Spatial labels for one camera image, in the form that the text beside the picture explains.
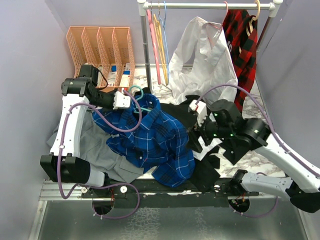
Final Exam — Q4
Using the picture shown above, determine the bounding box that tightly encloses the clear packaged label box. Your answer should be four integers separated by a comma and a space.
107, 64, 118, 87

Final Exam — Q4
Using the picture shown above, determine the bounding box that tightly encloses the white shirt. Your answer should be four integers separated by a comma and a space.
167, 16, 239, 161

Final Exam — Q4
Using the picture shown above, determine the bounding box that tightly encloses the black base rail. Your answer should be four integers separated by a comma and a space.
81, 178, 259, 209

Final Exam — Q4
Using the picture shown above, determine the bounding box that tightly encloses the grey shirt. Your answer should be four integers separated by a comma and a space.
60, 110, 144, 184

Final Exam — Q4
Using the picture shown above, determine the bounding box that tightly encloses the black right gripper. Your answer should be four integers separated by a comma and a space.
185, 109, 234, 152

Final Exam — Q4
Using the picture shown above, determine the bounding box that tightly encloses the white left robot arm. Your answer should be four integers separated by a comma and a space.
40, 64, 115, 198

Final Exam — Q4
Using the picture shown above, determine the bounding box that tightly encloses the blue plaid shirt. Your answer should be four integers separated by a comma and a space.
92, 93, 196, 188

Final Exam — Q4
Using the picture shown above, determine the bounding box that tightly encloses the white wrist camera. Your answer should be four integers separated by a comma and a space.
188, 100, 207, 127
113, 91, 131, 110

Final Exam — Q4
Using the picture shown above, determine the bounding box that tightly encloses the cream hanger under plaid shirt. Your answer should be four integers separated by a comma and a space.
245, 0, 261, 37

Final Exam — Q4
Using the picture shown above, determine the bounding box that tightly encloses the light blue hanger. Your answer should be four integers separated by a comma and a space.
159, 1, 170, 86

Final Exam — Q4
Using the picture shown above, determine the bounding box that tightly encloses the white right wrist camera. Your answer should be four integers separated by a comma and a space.
188, 100, 207, 127

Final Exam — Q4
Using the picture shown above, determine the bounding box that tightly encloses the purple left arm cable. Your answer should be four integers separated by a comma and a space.
56, 89, 143, 221

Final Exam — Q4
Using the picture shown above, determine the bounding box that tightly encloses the red black plaid shirt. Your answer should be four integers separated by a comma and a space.
221, 8, 258, 113

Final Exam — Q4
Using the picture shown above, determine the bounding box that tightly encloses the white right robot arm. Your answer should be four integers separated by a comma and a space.
187, 99, 320, 213

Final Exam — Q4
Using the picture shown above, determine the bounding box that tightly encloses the teal hanger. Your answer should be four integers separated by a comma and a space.
128, 84, 152, 114

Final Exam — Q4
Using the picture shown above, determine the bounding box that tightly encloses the metal clothes rack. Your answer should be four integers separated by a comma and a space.
137, 0, 283, 90

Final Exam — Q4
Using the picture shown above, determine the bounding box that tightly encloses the black garment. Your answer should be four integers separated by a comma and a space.
139, 87, 251, 193

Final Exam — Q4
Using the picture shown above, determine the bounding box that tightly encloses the pink hanger under white shirt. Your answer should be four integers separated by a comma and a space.
206, 0, 229, 48

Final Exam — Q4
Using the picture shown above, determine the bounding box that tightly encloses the yellow hanger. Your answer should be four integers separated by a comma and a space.
149, 9, 167, 84

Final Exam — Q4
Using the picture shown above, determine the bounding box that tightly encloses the white blue glue box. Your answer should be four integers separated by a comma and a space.
119, 62, 131, 87

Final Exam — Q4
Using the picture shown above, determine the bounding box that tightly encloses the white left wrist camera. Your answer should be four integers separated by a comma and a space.
113, 91, 131, 110

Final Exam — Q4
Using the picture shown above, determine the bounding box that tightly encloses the peach plastic file organizer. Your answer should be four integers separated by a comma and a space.
66, 26, 136, 93

